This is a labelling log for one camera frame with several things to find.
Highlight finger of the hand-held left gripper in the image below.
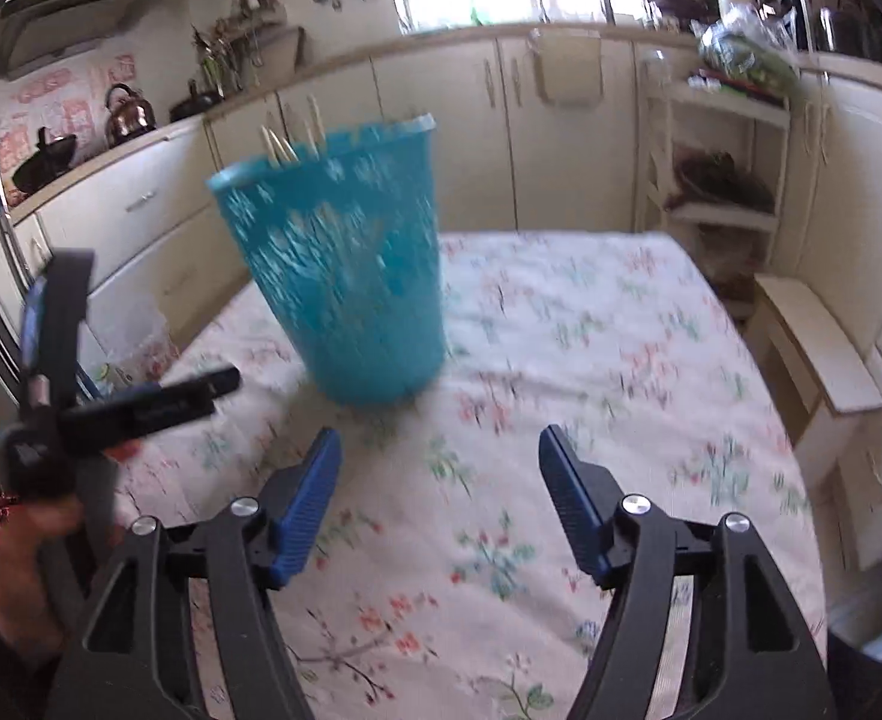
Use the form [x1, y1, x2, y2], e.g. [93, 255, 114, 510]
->
[19, 251, 97, 421]
[62, 364, 243, 458]

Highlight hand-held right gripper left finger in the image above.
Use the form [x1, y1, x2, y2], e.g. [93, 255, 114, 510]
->
[55, 427, 343, 720]

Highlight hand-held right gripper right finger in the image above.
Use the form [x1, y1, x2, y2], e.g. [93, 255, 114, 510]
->
[538, 424, 839, 720]

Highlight teal perforated plastic basket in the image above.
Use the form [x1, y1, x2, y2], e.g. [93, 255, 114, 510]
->
[207, 114, 448, 407]

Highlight person's left hand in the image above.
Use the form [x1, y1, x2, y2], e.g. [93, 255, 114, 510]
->
[0, 499, 89, 657]

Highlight floral trash bin with bag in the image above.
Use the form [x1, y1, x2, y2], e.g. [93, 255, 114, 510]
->
[96, 311, 187, 391]

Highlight floral tablecloth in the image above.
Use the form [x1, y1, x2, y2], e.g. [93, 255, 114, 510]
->
[115, 231, 832, 720]

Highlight black wok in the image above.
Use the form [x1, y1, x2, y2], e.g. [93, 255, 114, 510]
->
[12, 127, 80, 192]

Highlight copper kettle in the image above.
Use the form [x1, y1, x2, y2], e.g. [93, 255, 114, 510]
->
[103, 84, 158, 147]

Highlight black frying pan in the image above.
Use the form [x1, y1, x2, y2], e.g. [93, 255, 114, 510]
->
[169, 90, 224, 121]

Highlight white wooden stool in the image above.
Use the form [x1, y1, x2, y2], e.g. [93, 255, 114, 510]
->
[745, 274, 882, 571]

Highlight steel range hood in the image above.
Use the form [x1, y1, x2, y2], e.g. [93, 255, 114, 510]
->
[0, 0, 187, 80]

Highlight white shelf trolley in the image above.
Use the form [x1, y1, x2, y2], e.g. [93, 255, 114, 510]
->
[636, 52, 794, 301]

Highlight pale cutting board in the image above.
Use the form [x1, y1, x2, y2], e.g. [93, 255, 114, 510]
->
[250, 26, 307, 91]

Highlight cream kitchen base cabinets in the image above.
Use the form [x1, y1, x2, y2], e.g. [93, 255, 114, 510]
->
[0, 22, 882, 646]

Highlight white door-mounted holder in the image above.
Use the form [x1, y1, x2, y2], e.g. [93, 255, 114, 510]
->
[529, 28, 607, 107]

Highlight plastic bag of greens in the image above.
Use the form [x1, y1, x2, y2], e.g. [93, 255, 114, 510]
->
[700, 11, 802, 95]

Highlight steel cooking pot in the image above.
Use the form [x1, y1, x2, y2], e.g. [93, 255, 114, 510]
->
[816, 4, 881, 61]

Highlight wall utensil rack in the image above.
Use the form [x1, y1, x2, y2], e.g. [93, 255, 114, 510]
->
[190, 0, 292, 91]

